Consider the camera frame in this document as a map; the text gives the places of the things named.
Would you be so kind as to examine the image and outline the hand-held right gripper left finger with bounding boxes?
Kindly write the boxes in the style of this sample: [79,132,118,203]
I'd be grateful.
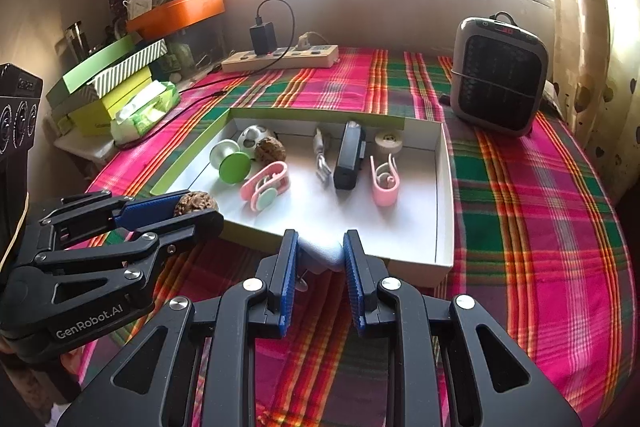
[55,229,301,427]

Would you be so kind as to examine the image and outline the heart print curtain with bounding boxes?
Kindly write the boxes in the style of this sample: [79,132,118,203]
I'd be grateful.
[547,0,640,188]

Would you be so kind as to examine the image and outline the white usb cable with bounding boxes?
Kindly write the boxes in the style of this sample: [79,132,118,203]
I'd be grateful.
[312,127,333,185]

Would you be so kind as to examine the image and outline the black rectangular device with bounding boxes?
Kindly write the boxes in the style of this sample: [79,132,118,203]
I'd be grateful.
[332,121,367,191]

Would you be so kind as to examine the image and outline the green white cardboard box tray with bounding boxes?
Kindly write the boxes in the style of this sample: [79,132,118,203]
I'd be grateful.
[150,107,456,288]

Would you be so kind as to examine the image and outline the green wet wipes pack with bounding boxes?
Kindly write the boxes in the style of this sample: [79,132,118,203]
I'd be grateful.
[110,81,182,144]

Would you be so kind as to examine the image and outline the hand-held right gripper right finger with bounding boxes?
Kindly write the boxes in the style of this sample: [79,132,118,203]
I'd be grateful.
[342,229,583,427]

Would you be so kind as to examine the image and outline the green flat box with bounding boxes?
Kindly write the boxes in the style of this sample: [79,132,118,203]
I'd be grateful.
[46,34,143,106]

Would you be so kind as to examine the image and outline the metal cup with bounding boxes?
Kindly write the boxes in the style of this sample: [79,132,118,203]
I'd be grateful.
[64,22,87,60]

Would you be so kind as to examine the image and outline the orange box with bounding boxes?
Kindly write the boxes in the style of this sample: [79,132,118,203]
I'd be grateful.
[125,0,224,35]

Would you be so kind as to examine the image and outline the green white striped box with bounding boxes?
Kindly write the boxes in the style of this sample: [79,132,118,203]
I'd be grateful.
[90,38,168,98]

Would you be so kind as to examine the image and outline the brown walnut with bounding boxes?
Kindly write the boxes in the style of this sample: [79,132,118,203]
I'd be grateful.
[254,136,287,165]
[173,190,219,220]

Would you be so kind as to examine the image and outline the glass tank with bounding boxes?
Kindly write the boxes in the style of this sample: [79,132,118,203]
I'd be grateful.
[167,14,226,70]

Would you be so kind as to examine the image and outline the pink clip with mint pad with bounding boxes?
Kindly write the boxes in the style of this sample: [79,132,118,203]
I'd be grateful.
[240,161,291,212]

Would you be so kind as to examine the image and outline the grey space heater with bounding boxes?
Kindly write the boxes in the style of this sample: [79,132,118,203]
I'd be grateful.
[450,12,550,138]

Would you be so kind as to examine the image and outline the black charger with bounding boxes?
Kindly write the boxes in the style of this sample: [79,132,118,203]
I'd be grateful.
[250,22,277,56]

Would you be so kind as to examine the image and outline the white side table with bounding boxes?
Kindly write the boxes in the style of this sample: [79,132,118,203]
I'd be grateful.
[52,132,121,162]

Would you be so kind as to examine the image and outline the white power strip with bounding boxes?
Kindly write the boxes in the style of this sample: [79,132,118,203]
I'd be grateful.
[221,44,340,74]

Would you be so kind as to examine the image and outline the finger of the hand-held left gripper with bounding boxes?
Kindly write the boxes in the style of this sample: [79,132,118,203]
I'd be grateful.
[39,190,190,244]
[7,210,225,330]

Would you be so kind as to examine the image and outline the white round knob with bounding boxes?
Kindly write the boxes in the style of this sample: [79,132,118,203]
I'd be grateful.
[295,232,347,280]

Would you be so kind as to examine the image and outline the white panda egg toy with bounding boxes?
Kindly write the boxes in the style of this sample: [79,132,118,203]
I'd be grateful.
[236,124,276,155]

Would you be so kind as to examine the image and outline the pink green plaid blanket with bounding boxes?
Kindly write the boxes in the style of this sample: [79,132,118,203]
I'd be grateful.
[75,46,636,427]

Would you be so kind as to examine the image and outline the green white spool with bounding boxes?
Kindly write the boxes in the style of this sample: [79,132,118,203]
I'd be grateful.
[208,139,252,185]

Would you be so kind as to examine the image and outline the white round jar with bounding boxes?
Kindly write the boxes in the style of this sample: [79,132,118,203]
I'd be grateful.
[375,130,405,156]

